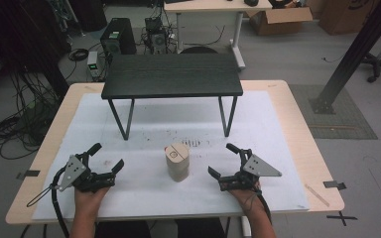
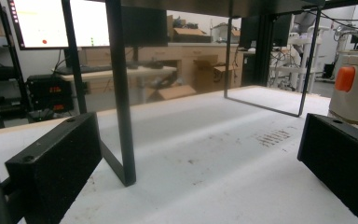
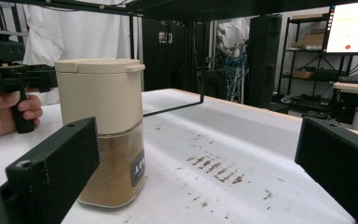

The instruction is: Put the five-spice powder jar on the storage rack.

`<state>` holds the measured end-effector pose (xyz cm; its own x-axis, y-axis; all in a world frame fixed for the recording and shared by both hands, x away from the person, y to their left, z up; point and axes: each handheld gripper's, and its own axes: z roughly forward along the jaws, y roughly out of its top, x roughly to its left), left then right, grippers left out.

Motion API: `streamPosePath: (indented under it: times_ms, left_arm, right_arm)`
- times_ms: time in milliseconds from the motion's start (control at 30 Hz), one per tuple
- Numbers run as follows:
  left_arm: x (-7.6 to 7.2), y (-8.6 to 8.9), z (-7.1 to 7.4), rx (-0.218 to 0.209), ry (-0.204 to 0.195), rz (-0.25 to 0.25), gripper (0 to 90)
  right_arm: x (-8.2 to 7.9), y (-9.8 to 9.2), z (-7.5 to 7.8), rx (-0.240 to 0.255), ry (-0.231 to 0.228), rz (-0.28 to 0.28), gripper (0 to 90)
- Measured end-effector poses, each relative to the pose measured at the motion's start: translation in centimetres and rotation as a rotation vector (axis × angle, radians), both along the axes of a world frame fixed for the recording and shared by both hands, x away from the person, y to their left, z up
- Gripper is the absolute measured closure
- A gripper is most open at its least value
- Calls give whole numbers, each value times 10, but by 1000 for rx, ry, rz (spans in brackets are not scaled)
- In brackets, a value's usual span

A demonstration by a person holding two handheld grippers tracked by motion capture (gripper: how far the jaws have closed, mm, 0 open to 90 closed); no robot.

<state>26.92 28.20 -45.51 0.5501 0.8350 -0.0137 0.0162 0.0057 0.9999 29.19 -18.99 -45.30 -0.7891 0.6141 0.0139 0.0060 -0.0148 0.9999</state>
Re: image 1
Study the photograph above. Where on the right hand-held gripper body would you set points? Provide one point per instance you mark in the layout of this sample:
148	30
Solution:
244	178

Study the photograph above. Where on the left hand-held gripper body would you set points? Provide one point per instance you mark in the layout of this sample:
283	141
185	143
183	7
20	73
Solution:
79	177

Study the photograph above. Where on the person's right hand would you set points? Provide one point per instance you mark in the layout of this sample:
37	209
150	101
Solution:
249	200

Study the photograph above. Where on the person's left hand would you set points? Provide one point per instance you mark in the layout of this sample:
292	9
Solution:
87	201

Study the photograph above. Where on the black tape strip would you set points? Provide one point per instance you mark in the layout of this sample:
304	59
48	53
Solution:
334	185
29	174

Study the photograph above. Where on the white table mat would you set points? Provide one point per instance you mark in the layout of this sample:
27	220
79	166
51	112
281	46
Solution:
165	195

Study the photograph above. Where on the person's legs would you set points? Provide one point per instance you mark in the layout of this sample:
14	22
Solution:
165	228

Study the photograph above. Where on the grey power supply unit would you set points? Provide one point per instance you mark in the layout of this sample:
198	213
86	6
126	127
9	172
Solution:
93	64

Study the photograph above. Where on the black low table shelf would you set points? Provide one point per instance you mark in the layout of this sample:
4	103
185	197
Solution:
172	74

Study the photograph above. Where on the black round stool seat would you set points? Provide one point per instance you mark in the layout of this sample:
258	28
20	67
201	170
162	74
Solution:
198	50

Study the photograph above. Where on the black tape cross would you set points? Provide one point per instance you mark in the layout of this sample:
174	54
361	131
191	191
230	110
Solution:
341	218

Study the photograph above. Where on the black computer tower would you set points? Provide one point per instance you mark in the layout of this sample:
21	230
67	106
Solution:
119	36

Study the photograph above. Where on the grey floor mat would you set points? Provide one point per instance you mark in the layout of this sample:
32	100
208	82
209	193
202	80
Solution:
347	125

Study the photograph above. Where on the open cardboard box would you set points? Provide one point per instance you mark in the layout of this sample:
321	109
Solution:
278	21

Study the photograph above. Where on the white desk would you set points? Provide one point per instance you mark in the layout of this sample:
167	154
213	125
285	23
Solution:
211	6

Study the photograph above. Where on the black computer mouse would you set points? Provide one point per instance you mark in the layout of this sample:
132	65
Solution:
251	2

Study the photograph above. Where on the black metal stand beam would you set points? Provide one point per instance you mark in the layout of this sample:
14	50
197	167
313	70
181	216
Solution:
354	56

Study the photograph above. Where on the black office chair base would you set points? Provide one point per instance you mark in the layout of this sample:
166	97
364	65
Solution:
380	66

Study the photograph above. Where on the large closed cardboard box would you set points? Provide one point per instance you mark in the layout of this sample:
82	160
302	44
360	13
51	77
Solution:
347	16

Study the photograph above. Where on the open-frame computer case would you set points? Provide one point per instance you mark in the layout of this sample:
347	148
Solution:
157	38

